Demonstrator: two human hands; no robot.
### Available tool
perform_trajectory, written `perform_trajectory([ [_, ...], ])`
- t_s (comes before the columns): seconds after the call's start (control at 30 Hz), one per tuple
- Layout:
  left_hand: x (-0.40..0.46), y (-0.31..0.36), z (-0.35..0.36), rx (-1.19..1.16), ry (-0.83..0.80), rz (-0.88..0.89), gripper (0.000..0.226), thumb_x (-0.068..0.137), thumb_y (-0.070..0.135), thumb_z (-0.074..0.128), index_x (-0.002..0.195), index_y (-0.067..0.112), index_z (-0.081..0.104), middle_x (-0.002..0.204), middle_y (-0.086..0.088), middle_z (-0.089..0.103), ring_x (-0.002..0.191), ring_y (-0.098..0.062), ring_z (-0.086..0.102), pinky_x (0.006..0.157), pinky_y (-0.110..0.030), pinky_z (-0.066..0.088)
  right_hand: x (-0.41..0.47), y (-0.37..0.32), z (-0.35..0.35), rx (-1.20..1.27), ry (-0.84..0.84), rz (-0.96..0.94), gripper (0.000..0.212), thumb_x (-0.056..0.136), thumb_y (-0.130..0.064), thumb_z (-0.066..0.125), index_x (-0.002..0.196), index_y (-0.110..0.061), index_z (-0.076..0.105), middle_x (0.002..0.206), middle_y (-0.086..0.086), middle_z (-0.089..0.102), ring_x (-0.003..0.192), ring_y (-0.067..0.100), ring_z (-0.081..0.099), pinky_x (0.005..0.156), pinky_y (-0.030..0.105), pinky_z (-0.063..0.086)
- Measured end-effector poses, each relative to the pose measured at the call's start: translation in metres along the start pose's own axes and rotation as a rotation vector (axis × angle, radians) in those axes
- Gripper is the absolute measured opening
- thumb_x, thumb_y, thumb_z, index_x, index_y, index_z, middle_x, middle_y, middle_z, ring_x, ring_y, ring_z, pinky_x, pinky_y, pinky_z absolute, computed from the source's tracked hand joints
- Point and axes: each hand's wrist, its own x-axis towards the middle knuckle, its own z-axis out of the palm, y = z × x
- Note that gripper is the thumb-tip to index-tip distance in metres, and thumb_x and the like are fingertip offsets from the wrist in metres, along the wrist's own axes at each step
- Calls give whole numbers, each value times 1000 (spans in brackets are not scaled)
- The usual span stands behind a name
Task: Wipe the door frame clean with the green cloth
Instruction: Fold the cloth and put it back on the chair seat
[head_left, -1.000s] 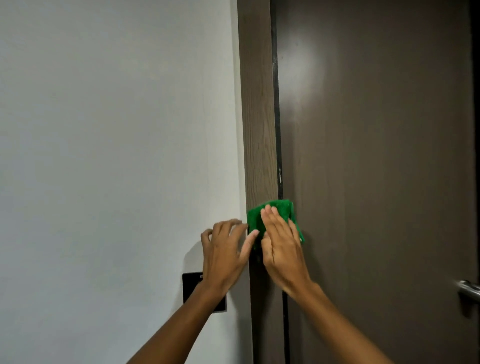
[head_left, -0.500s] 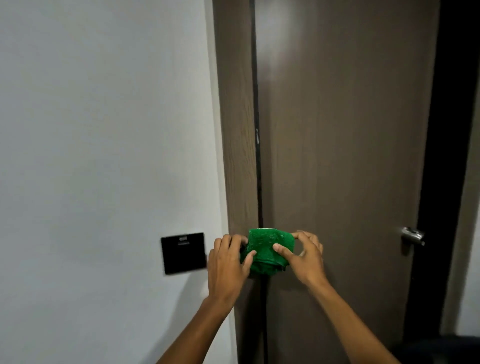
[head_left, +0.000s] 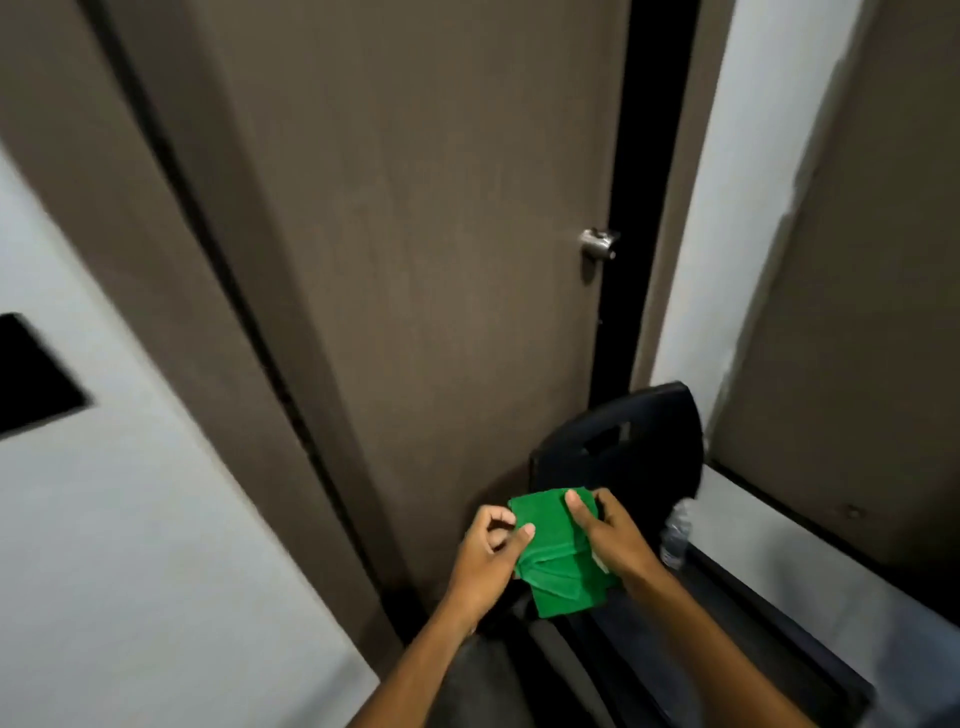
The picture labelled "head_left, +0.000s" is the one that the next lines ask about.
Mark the person's grey trousers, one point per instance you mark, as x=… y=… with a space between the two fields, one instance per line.
x=487 y=690

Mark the person's right forearm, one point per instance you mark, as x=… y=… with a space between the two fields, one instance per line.
x=705 y=652

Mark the person's left forearm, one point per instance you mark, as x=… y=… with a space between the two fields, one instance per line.
x=420 y=667

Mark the person's left hand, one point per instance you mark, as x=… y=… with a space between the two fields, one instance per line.
x=480 y=570

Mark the black plastic chair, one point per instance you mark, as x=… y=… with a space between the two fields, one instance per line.
x=622 y=450

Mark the brown wooden door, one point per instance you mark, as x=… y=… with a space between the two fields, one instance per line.
x=420 y=262

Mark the person's left middle finger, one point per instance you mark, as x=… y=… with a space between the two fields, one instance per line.
x=498 y=537

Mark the person's left thumb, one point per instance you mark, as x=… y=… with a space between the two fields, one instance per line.
x=519 y=541

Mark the green cloth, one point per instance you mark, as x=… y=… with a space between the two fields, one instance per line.
x=556 y=555

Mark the clear plastic water bottle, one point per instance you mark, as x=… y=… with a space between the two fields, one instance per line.
x=675 y=536

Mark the person's right thumb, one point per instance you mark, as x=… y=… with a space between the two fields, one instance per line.
x=580 y=513

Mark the white desk with black edge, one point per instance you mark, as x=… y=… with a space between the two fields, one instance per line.
x=795 y=585

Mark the person's right hand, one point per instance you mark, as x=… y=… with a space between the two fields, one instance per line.
x=611 y=540

